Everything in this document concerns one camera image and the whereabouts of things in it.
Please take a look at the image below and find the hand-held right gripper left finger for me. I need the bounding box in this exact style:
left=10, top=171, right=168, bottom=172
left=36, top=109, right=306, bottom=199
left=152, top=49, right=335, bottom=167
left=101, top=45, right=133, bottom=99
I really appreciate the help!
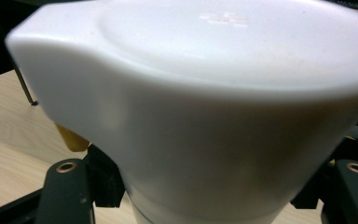
left=35, top=143, right=126, bottom=224

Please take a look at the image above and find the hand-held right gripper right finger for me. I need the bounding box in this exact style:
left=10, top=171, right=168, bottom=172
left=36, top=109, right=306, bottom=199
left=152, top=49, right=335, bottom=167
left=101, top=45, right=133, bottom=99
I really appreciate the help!
left=292, top=159, right=358, bottom=224

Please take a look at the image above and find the white lidded container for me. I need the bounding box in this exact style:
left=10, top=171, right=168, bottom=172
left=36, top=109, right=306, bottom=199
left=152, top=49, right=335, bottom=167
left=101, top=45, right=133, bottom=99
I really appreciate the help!
left=5, top=0, right=358, bottom=224

